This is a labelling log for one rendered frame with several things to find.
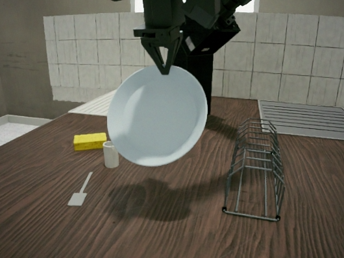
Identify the white tiled wall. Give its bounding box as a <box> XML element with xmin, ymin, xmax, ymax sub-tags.
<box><xmin>43</xmin><ymin>12</ymin><xmax>344</xmax><ymax>108</ymax></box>

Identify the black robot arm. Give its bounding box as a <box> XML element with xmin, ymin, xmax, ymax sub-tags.
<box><xmin>151</xmin><ymin>0</ymin><xmax>252</xmax><ymax>29</ymax></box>

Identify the yellow sponge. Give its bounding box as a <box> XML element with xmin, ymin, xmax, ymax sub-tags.
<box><xmin>74</xmin><ymin>133</ymin><xmax>107</xmax><ymax>151</ymax></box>

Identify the grey cup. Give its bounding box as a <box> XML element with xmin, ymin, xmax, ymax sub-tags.
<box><xmin>103</xmin><ymin>141</ymin><xmax>119</xmax><ymax>168</ymax></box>

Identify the grey wire dish rack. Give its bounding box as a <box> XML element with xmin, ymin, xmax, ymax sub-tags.
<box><xmin>222</xmin><ymin>121</ymin><xmax>286</xmax><ymax>221</ymax></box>

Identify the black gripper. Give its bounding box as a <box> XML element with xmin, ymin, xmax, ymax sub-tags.
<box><xmin>133</xmin><ymin>0</ymin><xmax>186</xmax><ymax>75</ymax></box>

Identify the white ribbed draining mat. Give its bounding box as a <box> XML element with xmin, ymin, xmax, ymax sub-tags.
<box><xmin>68</xmin><ymin>89</ymin><xmax>116</xmax><ymax>117</ymax></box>

